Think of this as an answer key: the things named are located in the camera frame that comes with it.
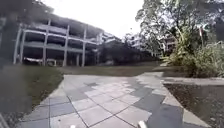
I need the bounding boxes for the dark hedge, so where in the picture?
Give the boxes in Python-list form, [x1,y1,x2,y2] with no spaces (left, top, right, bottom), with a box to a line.
[96,39,158,66]

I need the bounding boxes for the grey concrete slab path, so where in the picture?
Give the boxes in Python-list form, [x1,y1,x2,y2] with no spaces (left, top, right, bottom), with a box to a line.
[14,71,224,128]

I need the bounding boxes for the pale distant buildings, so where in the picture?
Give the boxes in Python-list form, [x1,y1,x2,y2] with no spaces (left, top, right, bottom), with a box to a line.
[126,33,178,56]

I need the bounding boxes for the multi-storey building with pale columns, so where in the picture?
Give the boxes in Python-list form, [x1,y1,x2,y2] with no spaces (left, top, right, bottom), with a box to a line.
[11,13,105,68]

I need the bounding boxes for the group of tall trees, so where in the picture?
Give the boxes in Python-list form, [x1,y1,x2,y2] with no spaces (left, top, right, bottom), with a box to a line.
[134,0,224,58]

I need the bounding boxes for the tall leafy green bushes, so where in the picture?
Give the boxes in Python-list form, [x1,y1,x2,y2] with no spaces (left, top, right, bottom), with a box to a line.
[163,29,224,79]

